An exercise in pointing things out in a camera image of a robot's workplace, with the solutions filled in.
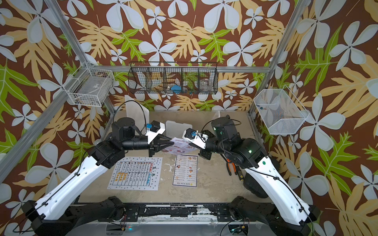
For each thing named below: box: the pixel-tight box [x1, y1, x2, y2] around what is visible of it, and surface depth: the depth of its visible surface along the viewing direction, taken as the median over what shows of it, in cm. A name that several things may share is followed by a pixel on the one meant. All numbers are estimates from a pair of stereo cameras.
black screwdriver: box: [236, 165, 245, 181], surface depth 88 cm
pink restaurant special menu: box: [161, 137, 199, 155], surface depth 65 cm
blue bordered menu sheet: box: [172, 154, 199, 188], surface depth 90 cm
